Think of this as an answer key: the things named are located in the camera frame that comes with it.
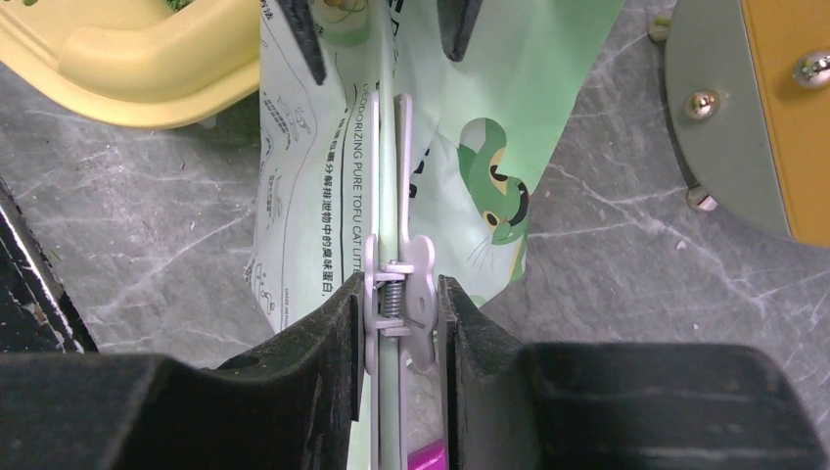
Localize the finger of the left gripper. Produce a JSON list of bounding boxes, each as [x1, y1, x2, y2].
[[437, 0, 484, 63], [277, 0, 327, 85]]

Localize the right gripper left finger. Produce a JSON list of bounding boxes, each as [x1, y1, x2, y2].
[[1, 274, 364, 469]]

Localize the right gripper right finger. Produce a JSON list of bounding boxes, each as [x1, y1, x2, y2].
[[438, 276, 827, 469]]

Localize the magenta plastic scoop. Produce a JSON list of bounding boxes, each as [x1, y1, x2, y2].
[[407, 441, 447, 470]]

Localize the green cat litter bag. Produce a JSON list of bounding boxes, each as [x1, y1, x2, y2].
[[245, 1, 622, 469]]

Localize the yellow litter box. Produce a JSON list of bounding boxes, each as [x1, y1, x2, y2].
[[1, 0, 259, 129]]

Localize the round cream drawer cabinet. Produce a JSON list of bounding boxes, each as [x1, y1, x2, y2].
[[648, 1, 829, 247]]

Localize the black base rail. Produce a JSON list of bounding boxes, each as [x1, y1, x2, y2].
[[1, 183, 98, 353]]

